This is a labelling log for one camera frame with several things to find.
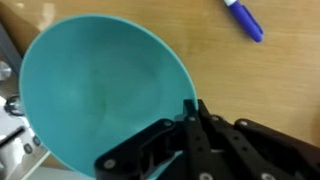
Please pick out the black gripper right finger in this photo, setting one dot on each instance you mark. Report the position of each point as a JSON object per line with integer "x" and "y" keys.
{"x": 256, "y": 152}

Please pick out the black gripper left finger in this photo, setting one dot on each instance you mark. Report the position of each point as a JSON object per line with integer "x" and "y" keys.
{"x": 144, "y": 153}

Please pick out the teal plastic bowl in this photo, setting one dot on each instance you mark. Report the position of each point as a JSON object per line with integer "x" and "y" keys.
{"x": 89, "y": 82}

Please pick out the silver four-slot toaster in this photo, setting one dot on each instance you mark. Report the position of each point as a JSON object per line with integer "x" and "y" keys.
{"x": 21, "y": 152}

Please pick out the white blue marker pen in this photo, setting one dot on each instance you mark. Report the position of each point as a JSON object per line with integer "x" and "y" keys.
{"x": 246, "y": 20}

